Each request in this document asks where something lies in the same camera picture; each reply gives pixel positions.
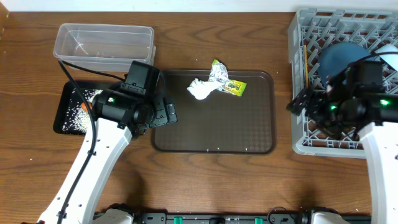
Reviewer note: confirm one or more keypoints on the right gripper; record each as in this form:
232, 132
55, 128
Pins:
301, 101

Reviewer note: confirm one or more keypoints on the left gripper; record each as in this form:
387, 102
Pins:
165, 116

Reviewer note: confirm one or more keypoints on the white tissue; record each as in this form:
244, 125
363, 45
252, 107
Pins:
200, 89

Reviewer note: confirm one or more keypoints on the dark blue plate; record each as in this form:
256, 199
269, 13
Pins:
335, 58

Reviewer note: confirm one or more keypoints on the wooden chopstick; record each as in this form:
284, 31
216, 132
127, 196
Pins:
307, 81

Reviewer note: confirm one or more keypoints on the silver green snack wrapper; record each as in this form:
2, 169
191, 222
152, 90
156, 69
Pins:
219, 74

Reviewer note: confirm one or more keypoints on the orange carrot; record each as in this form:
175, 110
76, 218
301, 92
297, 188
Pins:
86, 108

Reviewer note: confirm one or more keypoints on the pile of white rice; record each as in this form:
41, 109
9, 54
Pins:
76, 120

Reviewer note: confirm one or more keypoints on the light blue bowl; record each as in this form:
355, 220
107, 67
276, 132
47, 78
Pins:
390, 55

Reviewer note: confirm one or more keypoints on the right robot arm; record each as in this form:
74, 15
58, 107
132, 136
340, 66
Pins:
378, 135

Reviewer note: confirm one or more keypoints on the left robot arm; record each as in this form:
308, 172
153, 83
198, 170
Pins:
79, 194

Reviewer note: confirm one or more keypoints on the grey dishwasher rack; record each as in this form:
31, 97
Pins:
319, 28

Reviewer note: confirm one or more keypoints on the brown serving tray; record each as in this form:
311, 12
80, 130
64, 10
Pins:
221, 123

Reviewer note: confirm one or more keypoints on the clear plastic container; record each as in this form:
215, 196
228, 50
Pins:
104, 47

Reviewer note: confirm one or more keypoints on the black rectangular tray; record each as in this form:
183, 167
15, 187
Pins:
89, 89

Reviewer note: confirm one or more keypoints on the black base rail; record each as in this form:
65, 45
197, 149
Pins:
163, 218

